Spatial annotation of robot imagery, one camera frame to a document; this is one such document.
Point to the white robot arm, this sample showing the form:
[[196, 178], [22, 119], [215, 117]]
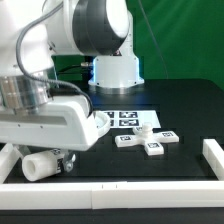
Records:
[[30, 33]]

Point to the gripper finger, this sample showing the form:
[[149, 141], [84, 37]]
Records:
[[68, 161], [21, 150]]

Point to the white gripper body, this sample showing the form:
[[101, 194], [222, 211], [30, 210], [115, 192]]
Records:
[[62, 122]]

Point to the white round table top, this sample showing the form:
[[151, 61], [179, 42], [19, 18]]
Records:
[[102, 121]]

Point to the white left fence bar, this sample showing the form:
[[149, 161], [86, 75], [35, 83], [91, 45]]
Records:
[[8, 157]]

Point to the white marker sheet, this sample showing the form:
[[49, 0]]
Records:
[[133, 118]]

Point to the white cross table base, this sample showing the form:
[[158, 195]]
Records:
[[144, 135]]

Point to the white right fence bar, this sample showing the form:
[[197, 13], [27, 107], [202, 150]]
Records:
[[214, 155]]

